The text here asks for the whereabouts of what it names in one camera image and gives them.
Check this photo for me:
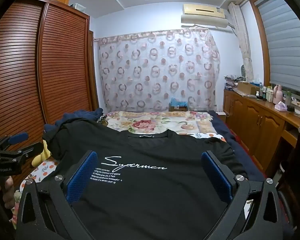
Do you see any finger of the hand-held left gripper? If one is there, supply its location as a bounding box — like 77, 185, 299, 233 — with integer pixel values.
5, 142, 44, 161
0, 132, 29, 150

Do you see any circle patterned sheer curtain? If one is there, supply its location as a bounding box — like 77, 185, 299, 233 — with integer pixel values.
97, 29, 220, 112

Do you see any pink tissue box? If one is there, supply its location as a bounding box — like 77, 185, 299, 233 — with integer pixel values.
274, 101, 288, 112

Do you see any tied beige curtain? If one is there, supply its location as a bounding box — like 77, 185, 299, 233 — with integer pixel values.
228, 2, 255, 82

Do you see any blue cloth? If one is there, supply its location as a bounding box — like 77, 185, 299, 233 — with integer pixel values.
170, 97, 188, 107

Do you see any wooden window frame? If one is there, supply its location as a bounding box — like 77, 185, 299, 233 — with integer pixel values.
239, 0, 300, 100

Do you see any small cardboard box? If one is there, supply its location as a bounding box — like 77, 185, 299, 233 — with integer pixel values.
169, 104, 189, 112

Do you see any pile of folded cloths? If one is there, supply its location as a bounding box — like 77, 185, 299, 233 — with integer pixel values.
224, 74, 244, 90

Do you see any open cardboard box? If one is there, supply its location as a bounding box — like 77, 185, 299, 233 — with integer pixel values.
234, 81, 260, 97

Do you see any person's left hand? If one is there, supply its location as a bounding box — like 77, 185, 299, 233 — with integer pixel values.
1, 177, 16, 209

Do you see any pink thermos bottle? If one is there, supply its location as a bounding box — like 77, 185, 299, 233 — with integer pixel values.
272, 84, 283, 104

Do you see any black printed t-shirt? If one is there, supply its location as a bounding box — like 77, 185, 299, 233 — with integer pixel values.
42, 119, 249, 240

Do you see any yellow plush toy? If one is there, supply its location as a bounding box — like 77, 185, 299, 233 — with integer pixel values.
31, 140, 52, 167

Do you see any navy folded garment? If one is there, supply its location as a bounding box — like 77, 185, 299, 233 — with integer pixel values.
43, 107, 105, 140

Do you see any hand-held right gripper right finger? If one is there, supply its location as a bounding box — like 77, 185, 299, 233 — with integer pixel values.
201, 150, 287, 240

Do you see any wooden sideboard cabinet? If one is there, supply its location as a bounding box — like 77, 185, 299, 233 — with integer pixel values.
224, 89, 300, 173

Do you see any beige wall air conditioner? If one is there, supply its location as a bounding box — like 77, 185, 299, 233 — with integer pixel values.
181, 3, 234, 28

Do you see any grey window blind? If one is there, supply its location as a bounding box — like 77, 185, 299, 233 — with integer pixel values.
254, 0, 300, 93

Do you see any group of cosmetic bottles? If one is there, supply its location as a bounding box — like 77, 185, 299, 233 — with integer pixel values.
255, 85, 275, 103

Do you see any wooden louvered wardrobe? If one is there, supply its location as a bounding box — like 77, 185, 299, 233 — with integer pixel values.
0, 0, 94, 180

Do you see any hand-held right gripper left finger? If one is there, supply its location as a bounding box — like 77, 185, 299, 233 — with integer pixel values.
15, 150, 102, 240

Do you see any navy blanket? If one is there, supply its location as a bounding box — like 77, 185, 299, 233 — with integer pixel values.
207, 110, 265, 183

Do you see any floral blanket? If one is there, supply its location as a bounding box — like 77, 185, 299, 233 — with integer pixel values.
105, 110, 227, 143

